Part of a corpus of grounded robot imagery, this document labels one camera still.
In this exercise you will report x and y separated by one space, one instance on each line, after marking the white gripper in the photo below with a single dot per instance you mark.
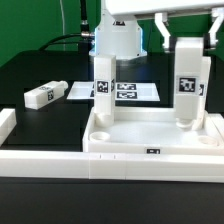
150 7

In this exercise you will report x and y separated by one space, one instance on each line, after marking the white desk top tray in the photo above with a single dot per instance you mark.
139 130

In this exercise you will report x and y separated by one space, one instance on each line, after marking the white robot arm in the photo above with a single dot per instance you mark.
119 34

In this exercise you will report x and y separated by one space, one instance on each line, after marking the marker tag sheet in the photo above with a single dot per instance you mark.
124 91

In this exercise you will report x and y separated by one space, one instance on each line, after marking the white right fence block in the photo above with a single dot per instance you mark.
218 121

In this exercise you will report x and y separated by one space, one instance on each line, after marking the white fence block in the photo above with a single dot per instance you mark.
218 121
7 123

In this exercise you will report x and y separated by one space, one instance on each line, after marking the white front fence bar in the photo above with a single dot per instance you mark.
79 165

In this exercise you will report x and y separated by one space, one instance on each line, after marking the white left fence block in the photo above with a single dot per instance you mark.
7 123

